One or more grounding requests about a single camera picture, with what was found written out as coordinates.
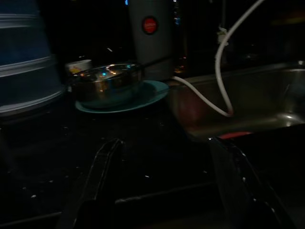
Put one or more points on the stainless steel sink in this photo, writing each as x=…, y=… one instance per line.
x=257, y=100

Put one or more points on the white wall plug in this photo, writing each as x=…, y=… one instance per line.
x=222, y=35

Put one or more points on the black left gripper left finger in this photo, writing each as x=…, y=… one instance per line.
x=100, y=171

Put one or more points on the stainless steel bowl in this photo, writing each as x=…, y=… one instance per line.
x=104, y=88

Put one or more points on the red flat object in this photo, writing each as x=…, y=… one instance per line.
x=234, y=135

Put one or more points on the white cup with cartoon print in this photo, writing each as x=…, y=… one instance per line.
x=79, y=65

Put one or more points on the teal plate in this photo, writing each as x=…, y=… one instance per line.
x=152, y=93

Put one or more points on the blue container with white bands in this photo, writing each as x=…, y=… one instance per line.
x=23, y=71

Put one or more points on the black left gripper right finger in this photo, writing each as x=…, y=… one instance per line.
x=231, y=176

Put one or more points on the grey flask with red logo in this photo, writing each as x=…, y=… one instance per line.
x=152, y=47

